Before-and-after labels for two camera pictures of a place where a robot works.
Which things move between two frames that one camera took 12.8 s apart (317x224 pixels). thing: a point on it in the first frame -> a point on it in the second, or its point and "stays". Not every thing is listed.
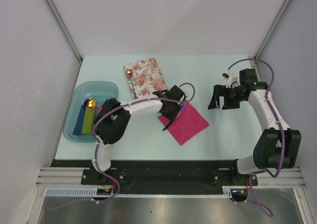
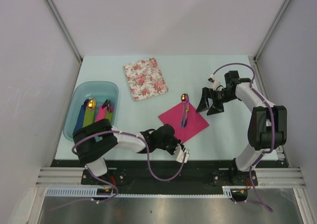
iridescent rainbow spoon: (130, 73) -> (185, 100)
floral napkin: (146, 78) stays
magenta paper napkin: (188, 124) stays
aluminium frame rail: (70, 177) stays
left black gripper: (172, 116) -> (176, 141)
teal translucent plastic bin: (100, 91) stays
